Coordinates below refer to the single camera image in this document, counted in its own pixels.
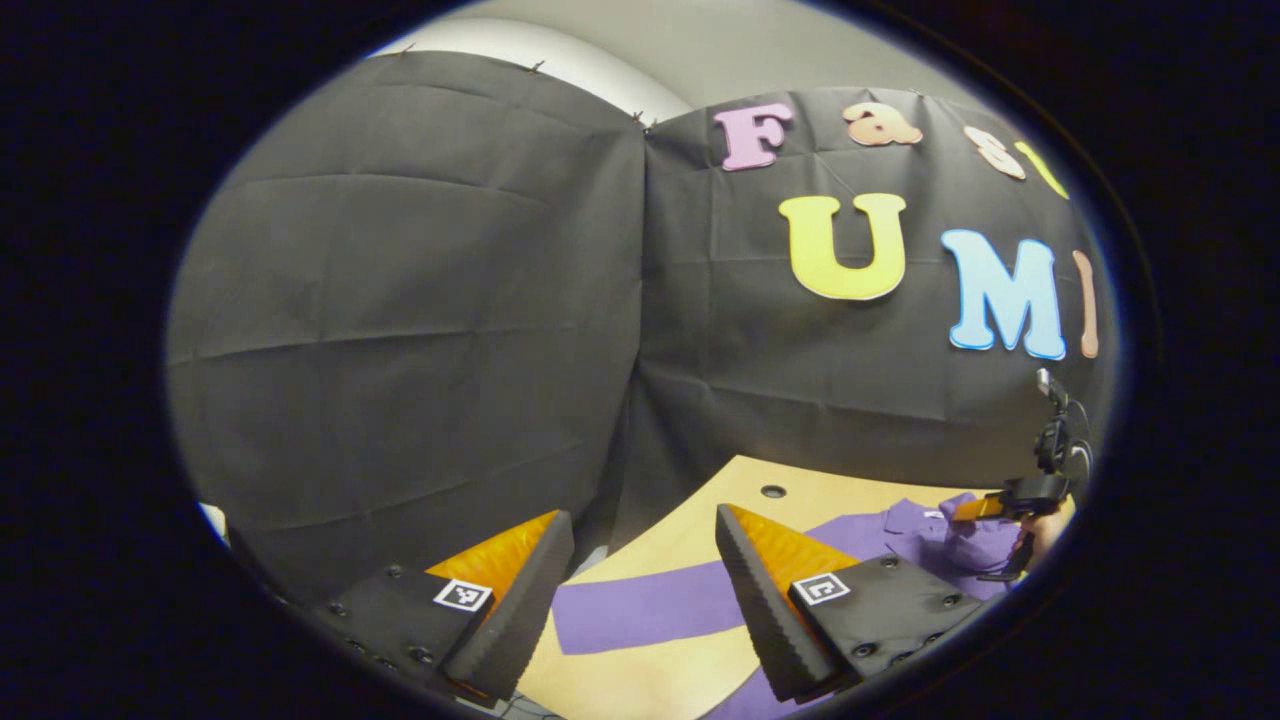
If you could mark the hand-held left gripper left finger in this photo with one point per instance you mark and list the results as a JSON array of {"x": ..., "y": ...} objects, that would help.
[{"x": 520, "y": 610}]

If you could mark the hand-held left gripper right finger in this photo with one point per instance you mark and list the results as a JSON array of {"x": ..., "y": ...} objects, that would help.
[{"x": 765, "y": 600}]

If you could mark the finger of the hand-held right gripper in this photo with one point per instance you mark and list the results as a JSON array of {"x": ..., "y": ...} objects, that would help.
[{"x": 978, "y": 508}]

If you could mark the purple collared shirt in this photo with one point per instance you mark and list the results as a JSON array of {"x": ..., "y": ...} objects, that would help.
[{"x": 640, "y": 605}]

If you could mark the black backdrop cloth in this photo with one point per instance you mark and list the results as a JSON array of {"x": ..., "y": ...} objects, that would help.
[{"x": 400, "y": 300}]

